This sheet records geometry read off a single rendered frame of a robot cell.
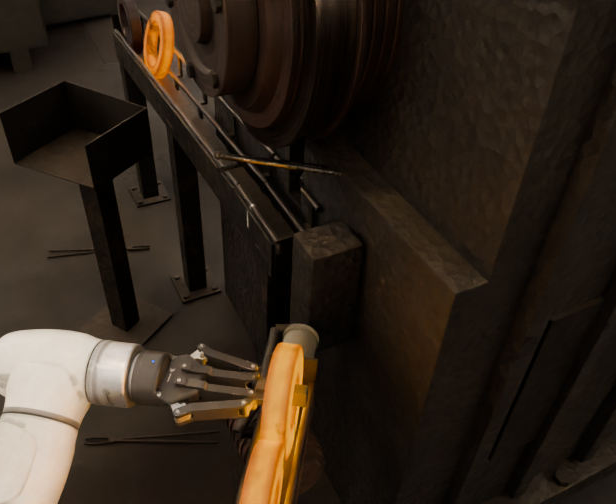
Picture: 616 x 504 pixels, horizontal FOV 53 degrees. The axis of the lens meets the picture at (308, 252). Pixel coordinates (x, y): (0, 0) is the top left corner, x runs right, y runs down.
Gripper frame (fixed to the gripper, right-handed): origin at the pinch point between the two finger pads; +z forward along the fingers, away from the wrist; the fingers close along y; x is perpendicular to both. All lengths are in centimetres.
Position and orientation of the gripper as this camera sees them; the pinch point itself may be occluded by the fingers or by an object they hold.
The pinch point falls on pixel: (282, 393)
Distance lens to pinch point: 87.0
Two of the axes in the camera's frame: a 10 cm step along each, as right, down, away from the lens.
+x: 0.0, -7.6, -6.5
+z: 9.9, 0.9, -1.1
